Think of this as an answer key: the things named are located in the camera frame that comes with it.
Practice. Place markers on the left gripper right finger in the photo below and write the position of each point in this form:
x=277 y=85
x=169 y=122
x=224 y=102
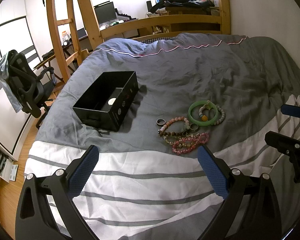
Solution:
x=249 y=210

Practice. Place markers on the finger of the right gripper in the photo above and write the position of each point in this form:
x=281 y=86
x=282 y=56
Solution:
x=287 y=146
x=290 y=110

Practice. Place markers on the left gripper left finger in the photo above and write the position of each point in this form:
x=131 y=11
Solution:
x=34 y=218

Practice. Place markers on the green jade bangle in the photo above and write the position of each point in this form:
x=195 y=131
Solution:
x=192 y=107

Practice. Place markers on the grey bead bracelet amber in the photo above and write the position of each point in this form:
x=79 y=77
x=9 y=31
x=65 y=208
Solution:
x=221 y=116

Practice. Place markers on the black jewelry box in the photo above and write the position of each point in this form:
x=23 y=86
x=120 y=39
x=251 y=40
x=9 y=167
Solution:
x=106 y=102

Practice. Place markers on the white floor scale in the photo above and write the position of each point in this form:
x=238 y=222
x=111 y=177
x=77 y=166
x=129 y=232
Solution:
x=13 y=173

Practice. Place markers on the white shelf unit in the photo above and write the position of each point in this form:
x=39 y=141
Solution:
x=6 y=162

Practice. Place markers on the grey striped duvet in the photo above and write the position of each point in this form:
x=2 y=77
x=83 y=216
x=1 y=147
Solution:
x=139 y=188

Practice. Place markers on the black office chair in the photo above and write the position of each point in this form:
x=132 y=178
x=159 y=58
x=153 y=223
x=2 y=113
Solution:
x=32 y=91

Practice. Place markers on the grey garment on chair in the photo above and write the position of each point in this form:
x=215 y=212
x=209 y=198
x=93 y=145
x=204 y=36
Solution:
x=4 y=77

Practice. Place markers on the pile of dark clothes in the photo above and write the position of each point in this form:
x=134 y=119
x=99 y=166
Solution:
x=181 y=3

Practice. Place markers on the wooden ladder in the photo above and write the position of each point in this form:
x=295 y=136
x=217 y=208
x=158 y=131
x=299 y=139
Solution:
x=60 y=29

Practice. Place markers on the folding wooden side table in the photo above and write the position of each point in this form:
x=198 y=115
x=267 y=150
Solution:
x=67 y=49

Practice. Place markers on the black computer monitor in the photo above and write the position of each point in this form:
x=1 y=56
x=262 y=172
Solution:
x=105 y=12

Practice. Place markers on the wooden loft bed frame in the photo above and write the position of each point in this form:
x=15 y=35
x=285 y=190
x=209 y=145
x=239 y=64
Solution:
x=187 y=23

